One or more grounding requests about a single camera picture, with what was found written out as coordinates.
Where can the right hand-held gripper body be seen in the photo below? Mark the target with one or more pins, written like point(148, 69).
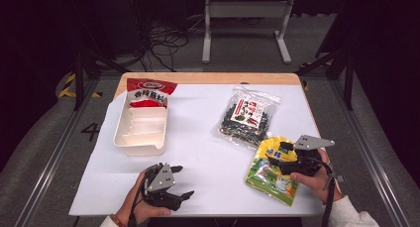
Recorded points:
point(303, 164)

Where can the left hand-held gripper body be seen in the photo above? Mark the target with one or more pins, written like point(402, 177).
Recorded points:
point(161, 184)

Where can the yellow green spout pouch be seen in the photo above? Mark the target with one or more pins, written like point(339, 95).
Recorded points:
point(264, 177)

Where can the cream divided plastic box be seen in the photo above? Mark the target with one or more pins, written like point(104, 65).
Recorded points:
point(145, 134)

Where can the red seasoning packet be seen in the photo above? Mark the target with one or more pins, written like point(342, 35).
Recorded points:
point(150, 86)

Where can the person's right hand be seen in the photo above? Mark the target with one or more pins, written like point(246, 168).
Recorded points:
point(325, 184)

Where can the person's left hand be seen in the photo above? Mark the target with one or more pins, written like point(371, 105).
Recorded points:
point(132, 204)

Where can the white table sheet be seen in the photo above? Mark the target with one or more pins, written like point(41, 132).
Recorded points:
point(204, 174)

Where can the clear dried seaweed packet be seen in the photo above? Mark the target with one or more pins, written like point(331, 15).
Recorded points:
point(247, 118)

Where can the black metal stand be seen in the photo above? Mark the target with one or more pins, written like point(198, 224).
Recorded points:
point(78, 81)
point(348, 81)

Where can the aluminium floor rail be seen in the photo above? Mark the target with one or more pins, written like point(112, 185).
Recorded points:
point(363, 144)
point(52, 161)

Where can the white metal table frame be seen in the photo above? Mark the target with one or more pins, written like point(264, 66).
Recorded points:
point(247, 9)

